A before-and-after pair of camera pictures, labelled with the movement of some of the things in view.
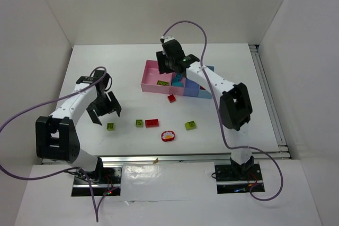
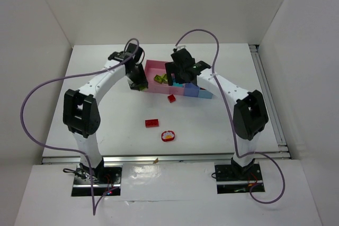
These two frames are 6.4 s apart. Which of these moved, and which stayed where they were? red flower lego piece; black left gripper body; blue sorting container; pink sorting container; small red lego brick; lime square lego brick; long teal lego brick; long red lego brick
Moved: lime square lego brick; black left gripper body
Stayed: long teal lego brick; pink sorting container; blue sorting container; red flower lego piece; small red lego brick; long red lego brick
